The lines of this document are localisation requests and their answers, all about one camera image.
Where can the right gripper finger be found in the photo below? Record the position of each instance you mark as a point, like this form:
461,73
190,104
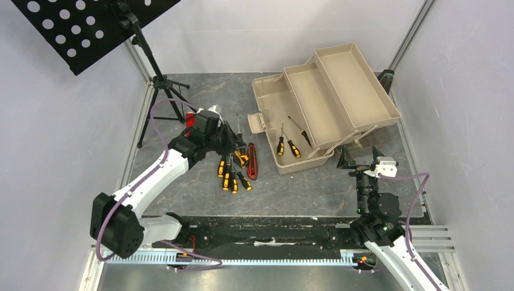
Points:
377,153
346,162

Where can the beige plastic tool box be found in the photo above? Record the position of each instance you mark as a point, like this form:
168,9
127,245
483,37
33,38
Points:
334,96

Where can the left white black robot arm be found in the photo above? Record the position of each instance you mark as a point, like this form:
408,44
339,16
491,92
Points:
167,227

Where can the screwdriver yellow black sideways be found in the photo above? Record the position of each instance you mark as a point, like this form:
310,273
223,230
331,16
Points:
281,146

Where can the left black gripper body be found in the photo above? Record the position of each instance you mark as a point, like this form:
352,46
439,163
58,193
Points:
218,141

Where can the red black utility knife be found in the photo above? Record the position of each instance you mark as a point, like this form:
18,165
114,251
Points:
252,170

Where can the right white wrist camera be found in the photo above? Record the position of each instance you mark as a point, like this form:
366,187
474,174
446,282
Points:
384,166

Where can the screwdriver yellow black extra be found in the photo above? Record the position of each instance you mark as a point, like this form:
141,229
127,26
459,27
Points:
294,149

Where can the black metronome clear cover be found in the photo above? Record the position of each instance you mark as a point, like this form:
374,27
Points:
385,78

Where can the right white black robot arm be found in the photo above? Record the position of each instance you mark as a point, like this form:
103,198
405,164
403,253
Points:
378,227

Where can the screwdriver black handle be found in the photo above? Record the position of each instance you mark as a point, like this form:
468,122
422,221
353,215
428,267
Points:
302,131

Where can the aluminium frame rail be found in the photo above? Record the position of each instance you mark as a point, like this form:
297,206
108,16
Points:
115,218

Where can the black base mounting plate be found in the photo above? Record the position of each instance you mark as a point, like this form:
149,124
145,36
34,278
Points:
268,237

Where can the black perforated music stand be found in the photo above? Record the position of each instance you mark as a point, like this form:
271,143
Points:
83,32

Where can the red cylindrical object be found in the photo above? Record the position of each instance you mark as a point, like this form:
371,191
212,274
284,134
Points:
190,119

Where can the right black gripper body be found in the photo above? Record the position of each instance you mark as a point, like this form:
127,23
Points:
359,170

